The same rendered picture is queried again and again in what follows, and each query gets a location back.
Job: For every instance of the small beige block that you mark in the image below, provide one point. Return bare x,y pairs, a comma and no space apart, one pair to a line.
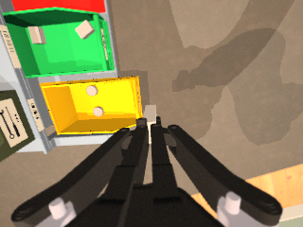
37,35
85,30

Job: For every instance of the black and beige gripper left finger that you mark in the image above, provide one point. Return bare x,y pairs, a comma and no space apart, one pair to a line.
120,161

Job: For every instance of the yellow bin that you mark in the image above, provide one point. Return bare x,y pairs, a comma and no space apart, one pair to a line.
72,109

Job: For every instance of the green bin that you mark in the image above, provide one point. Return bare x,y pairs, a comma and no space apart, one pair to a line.
65,50

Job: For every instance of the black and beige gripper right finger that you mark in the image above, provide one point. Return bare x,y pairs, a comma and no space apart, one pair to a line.
236,202

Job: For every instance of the pale peach round disc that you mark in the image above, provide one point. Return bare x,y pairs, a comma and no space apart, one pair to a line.
98,111
92,90

